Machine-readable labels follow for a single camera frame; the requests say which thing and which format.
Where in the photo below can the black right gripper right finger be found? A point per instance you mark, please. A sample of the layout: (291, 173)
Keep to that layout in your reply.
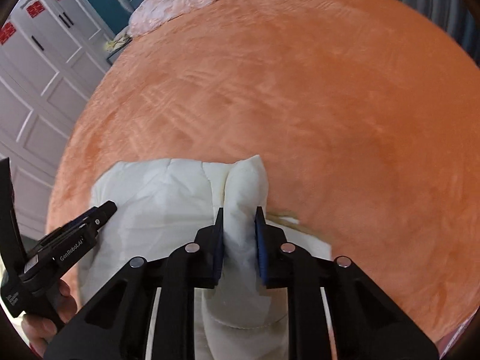
(335, 311)

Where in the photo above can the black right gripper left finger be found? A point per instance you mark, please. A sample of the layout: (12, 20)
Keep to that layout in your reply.
(147, 307)

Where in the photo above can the white quilted padded garment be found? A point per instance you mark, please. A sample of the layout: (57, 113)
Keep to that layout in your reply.
(161, 204)

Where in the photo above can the orange plush bed blanket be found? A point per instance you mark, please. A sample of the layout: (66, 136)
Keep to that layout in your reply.
(365, 114)

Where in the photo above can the dark bedside table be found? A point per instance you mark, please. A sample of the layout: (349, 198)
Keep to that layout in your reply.
(113, 56)

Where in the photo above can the white panelled wardrobe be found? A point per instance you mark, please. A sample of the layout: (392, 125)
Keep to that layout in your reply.
(52, 59)

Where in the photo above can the yellow-white items on nightstand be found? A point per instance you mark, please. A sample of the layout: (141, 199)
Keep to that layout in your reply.
(120, 40)

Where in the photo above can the blue-grey curtain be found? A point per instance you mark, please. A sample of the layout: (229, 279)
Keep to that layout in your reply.
(454, 18)

